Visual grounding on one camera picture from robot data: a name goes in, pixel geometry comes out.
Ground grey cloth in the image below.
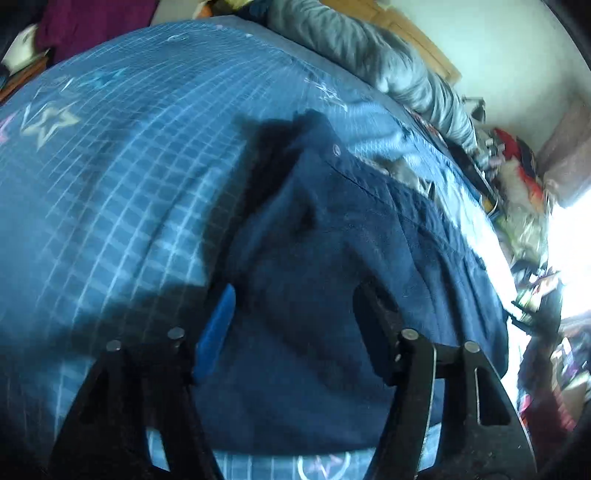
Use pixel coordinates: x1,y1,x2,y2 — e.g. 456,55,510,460
369,154,437,201

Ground navy blue small garment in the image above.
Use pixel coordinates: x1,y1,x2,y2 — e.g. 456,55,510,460
196,110,511,457

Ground grey quilted duvet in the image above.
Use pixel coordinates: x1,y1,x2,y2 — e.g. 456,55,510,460
259,0,478,155

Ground wooden headboard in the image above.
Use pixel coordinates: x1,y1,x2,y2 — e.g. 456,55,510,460
318,0,462,84

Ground wooden bedside table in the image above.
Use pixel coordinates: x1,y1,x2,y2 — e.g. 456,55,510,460
0,48,54,104

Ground blue grid star bedsheet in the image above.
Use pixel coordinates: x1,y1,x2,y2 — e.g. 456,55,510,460
0,16,518,480

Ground pile of stuffed toys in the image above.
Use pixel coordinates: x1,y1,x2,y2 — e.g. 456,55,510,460
475,127,555,259

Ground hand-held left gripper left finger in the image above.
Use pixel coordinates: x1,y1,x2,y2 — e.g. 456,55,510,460
48,282,237,480

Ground white box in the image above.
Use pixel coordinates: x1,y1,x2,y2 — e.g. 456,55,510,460
2,23,40,72

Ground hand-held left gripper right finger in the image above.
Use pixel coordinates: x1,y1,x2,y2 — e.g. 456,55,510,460
352,282,539,480

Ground dusty pink fabric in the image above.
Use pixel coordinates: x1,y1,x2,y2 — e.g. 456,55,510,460
538,99,591,204

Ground mixed clutter pile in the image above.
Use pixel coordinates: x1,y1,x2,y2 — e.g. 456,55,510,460
508,258,591,444

